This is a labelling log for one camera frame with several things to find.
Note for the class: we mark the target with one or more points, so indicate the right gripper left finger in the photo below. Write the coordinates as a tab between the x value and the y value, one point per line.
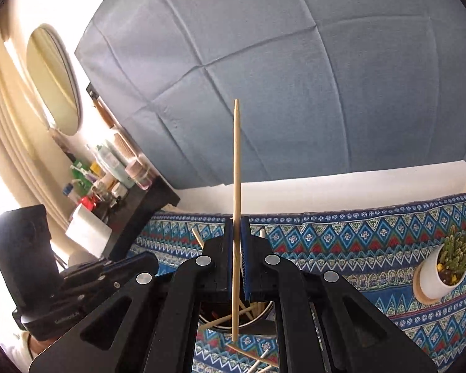
218	276

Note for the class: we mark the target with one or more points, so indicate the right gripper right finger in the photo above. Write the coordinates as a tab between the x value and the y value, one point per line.
257	277

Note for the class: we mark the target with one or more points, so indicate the wooden chopstick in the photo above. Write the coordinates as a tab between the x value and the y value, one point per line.
253	356
198	237
246	311
235	283

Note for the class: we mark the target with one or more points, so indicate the black cylindrical utensil holder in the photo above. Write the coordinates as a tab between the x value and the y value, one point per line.
260	325

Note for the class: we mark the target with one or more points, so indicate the wooden chopstick in holder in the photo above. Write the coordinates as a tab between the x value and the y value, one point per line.
198	237
246	311

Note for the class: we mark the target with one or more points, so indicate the white box on shelf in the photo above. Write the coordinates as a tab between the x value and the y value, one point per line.
88	231

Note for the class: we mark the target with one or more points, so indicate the black side shelf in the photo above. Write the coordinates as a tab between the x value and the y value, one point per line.
129	218

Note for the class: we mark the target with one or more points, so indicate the pink lidded jar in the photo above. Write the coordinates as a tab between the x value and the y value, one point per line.
139	173

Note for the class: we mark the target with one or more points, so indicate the blue patterned tablecloth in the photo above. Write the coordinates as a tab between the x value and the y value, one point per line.
375	250

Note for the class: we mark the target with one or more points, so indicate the wooden hairbrush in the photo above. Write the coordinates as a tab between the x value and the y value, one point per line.
116	140

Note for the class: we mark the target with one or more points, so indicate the round wooden coaster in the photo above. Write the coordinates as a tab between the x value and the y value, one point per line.
417	290

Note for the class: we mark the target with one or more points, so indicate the white potted cactus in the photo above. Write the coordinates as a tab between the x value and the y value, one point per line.
445	268

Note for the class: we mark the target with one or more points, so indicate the grey-blue fabric backdrop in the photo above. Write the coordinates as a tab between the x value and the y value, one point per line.
325	86

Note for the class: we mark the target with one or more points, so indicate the oval wall mirror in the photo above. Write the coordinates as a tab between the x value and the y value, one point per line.
52	74

